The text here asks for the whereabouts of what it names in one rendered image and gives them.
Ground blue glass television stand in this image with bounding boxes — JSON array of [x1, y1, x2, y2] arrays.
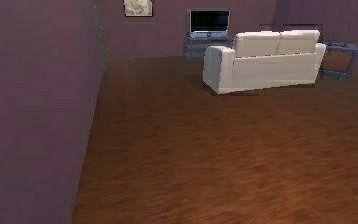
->
[[182, 34, 235, 60]]

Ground black television set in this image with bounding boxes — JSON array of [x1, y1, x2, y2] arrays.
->
[[187, 8, 231, 39]]

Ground white sofa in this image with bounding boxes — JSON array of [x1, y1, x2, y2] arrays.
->
[[202, 29, 327, 95]]

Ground blue side table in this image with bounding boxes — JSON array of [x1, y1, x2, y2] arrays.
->
[[318, 41, 358, 81]]

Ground beige framed wall picture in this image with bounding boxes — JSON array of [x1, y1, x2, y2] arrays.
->
[[123, 0, 154, 18]]

